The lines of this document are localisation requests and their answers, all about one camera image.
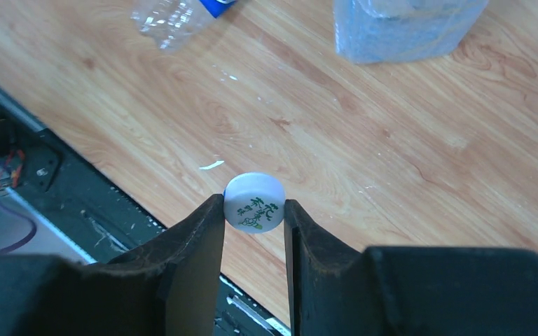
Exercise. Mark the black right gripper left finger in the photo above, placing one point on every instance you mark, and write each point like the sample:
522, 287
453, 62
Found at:
167, 286

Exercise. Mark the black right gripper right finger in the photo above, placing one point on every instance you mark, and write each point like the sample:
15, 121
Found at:
405, 290

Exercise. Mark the white bottle cap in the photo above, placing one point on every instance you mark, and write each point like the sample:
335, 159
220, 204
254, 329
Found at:
253, 202

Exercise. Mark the clear Pepsi bottle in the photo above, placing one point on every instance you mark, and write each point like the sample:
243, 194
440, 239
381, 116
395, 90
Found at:
171, 23

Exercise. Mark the small white scrap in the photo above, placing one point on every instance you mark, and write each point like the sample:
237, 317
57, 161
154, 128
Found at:
212, 165

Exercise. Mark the blue item in plastic bag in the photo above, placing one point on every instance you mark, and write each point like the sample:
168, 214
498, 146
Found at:
368, 32

